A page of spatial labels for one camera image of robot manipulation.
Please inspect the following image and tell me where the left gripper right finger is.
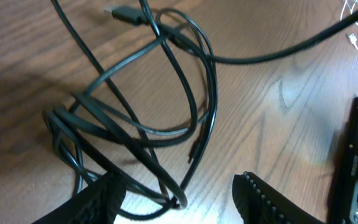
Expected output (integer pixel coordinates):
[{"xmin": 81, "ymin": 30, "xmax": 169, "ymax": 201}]
[{"xmin": 232, "ymin": 172, "xmax": 321, "ymax": 224}]

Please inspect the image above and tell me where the black usb cable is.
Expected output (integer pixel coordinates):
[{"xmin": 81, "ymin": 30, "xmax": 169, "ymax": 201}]
[{"xmin": 42, "ymin": 0, "xmax": 358, "ymax": 221}]

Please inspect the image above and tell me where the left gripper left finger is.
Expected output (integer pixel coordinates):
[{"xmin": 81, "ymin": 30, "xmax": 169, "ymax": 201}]
[{"xmin": 34, "ymin": 173, "xmax": 126, "ymax": 224}]

